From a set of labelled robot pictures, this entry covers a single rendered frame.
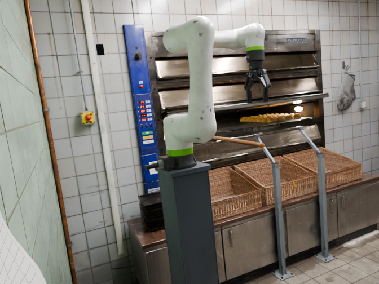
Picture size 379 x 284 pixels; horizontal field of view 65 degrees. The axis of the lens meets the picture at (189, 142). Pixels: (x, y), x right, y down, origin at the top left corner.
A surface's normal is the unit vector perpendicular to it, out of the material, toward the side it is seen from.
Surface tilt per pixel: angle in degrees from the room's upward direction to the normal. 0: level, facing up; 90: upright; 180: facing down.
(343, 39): 90
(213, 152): 70
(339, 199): 90
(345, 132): 90
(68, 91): 90
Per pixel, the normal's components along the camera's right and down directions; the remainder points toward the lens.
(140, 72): 0.40, 0.08
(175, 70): 0.33, -0.26
